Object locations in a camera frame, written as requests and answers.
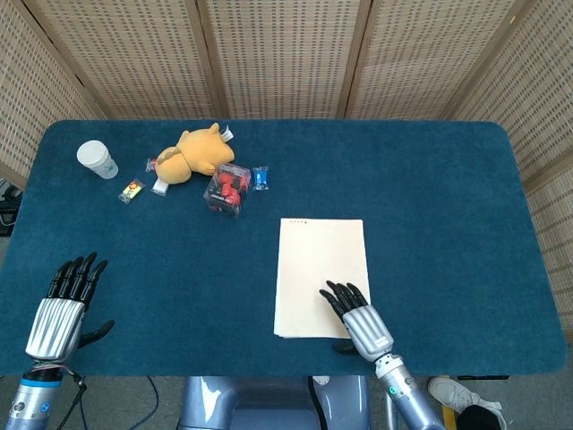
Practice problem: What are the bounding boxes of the cream cover lined notebook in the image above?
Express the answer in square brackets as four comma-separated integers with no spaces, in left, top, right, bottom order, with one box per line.
[272,218,375,340]

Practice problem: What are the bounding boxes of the black trouser leg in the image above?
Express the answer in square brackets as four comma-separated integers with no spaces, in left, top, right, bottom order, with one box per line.
[456,404,508,430]

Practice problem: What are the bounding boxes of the white paper cup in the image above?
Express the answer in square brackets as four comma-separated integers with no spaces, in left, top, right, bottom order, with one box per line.
[75,140,120,180]

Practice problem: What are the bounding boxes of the black torso cable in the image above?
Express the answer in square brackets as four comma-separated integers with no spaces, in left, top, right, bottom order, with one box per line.
[306,376,326,430]

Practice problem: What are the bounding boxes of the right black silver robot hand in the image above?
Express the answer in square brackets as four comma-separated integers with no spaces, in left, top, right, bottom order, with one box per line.
[318,280,396,363]

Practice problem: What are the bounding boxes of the black equipment beside table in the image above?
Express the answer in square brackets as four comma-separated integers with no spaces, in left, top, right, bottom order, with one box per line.
[0,178,23,238]

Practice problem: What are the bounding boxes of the clear box red black toy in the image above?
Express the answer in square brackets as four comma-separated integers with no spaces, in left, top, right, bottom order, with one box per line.
[202,162,252,219]

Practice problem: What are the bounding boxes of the yellow green candy packet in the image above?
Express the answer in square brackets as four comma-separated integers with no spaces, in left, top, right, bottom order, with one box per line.
[117,178,147,205]

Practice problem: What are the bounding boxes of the blue grey robot torso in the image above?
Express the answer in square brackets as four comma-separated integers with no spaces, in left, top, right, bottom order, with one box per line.
[177,375,372,430]

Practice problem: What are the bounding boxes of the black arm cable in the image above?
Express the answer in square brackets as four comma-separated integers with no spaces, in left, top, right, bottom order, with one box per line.
[57,372,90,430]

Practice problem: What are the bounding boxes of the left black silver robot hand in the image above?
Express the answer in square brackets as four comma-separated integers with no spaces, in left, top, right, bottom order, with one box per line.
[25,252,115,364]

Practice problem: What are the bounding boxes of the woven wooden folding screen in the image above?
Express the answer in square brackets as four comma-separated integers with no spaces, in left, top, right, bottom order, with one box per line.
[0,0,573,332]

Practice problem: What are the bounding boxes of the white sneaker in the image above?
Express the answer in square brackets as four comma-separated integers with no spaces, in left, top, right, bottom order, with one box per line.
[427,376,505,416]

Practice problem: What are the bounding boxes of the yellow plush toy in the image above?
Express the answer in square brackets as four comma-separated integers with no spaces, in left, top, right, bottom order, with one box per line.
[155,122,236,185]

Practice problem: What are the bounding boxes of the blue floor cable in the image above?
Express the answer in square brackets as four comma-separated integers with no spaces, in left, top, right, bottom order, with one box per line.
[132,376,161,430]

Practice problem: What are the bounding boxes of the blue fuzzy table mat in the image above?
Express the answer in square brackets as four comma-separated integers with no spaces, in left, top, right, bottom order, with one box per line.
[0,118,569,378]

